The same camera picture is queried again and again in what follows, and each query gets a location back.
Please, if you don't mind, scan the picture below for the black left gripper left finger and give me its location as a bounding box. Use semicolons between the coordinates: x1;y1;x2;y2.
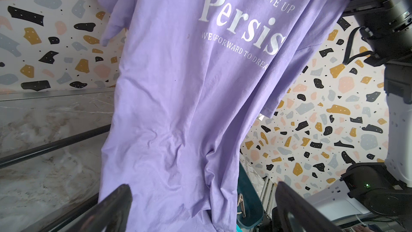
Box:
68;184;133;232

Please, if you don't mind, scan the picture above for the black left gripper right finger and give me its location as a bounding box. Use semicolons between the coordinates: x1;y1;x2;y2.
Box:
275;182;342;232

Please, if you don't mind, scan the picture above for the purple garment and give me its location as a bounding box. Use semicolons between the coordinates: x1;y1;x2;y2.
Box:
98;0;349;232

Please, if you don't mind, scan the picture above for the dark teal clothespin bin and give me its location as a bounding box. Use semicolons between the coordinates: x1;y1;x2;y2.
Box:
237;164;264;232

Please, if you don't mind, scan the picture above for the dark grey clothes rack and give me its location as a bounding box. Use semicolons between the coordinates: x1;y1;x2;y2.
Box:
1;125;110;232

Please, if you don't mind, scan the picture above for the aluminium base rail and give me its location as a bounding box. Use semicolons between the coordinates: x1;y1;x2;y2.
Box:
254;177;375;232

